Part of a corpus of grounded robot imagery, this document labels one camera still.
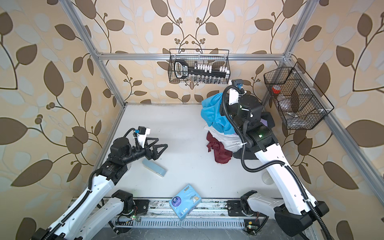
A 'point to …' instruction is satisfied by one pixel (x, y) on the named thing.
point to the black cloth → (249, 154)
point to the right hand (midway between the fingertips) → (226, 95)
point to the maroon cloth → (222, 153)
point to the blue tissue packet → (185, 201)
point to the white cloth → (232, 142)
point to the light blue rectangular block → (154, 167)
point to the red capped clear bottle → (276, 89)
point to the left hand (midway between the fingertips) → (162, 142)
